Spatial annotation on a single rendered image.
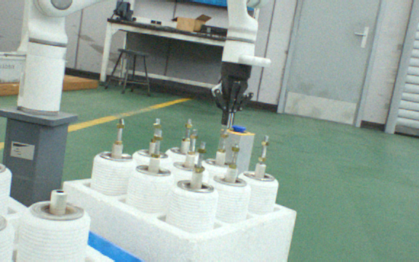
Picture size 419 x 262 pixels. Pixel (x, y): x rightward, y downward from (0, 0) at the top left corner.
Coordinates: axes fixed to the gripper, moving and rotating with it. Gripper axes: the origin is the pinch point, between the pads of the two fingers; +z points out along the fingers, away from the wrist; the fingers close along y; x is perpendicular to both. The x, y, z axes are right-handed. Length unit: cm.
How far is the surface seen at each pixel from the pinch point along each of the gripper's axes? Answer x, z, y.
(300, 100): -307, 22, -380
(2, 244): 32, 12, 61
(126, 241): 10.2, 23.9, 30.1
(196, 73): -406, 11, -291
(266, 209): 16.1, 17.6, -2.1
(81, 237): 29, 13, 49
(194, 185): 17.8, 10.3, 21.2
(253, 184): 14.1, 12.1, 1.4
